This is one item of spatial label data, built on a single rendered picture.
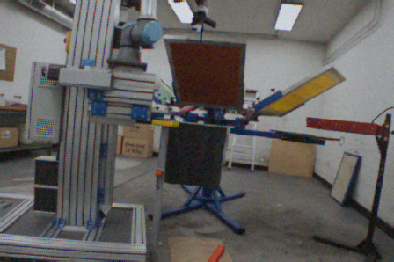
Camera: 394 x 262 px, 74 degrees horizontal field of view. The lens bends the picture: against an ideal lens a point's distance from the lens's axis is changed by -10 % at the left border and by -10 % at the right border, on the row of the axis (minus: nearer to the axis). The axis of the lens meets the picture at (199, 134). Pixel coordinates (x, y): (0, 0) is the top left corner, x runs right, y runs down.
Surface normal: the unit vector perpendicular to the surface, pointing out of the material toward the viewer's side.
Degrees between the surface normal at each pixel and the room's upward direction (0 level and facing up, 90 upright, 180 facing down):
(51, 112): 90
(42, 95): 90
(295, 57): 90
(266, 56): 90
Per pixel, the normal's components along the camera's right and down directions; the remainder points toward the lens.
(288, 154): -0.13, -0.17
